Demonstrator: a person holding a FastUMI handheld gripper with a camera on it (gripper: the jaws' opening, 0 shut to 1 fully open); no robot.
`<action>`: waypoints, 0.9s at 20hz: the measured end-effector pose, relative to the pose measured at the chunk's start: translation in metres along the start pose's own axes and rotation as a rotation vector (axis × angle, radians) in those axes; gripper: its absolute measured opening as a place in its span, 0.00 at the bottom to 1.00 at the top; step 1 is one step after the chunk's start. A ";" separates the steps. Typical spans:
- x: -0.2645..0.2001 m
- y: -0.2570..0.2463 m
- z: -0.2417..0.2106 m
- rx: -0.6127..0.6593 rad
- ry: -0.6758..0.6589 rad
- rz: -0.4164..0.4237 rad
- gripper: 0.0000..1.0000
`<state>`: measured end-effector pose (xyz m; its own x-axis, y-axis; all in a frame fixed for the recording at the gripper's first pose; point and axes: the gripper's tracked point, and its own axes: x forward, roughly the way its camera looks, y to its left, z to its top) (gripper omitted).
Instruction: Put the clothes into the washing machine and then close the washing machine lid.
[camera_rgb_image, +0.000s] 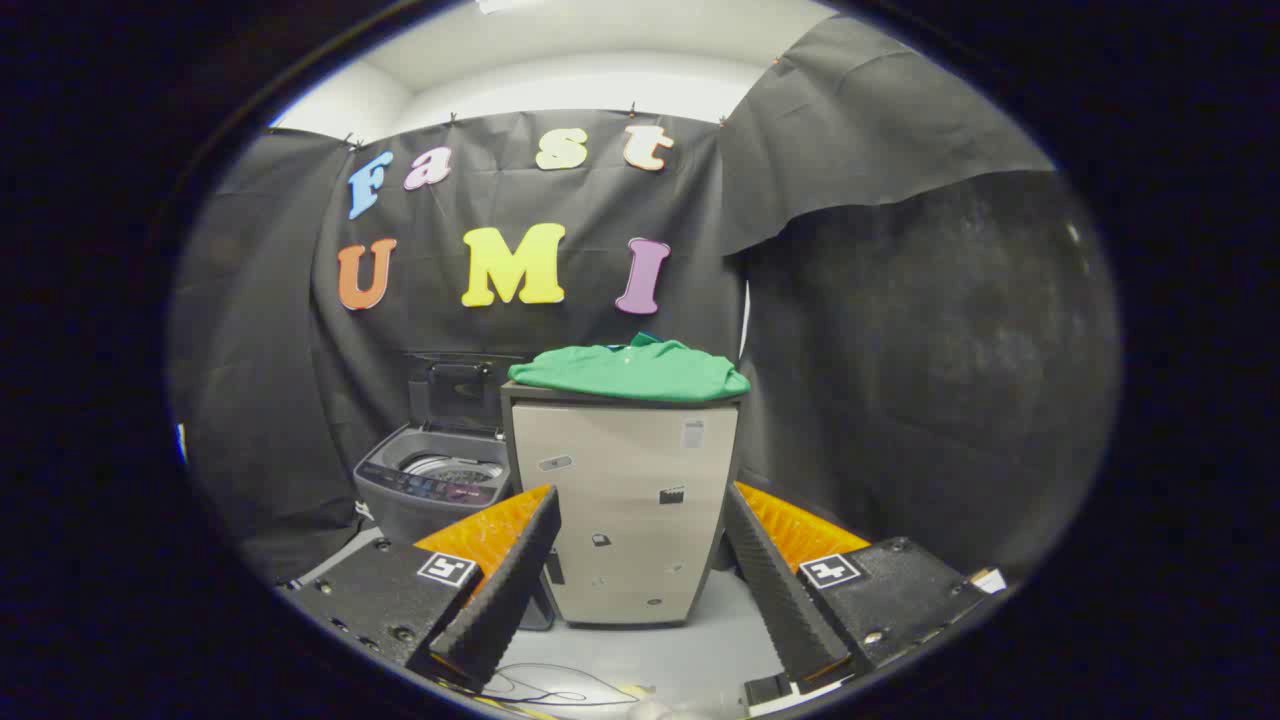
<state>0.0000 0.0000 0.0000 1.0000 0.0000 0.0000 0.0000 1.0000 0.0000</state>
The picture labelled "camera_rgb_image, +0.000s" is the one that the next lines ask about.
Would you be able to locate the grey washing machine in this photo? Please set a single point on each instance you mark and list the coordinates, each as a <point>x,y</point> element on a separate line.
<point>400,492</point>

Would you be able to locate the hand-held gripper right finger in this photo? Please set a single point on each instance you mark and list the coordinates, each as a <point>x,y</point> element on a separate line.
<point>770,590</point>

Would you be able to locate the beige metal cabinet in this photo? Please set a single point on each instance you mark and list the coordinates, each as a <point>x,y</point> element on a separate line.
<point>620,500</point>

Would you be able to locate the green polo shirt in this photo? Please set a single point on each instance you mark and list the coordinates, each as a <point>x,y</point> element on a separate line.
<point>630,372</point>

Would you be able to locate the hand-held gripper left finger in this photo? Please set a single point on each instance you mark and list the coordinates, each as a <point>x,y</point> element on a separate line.
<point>510,580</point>

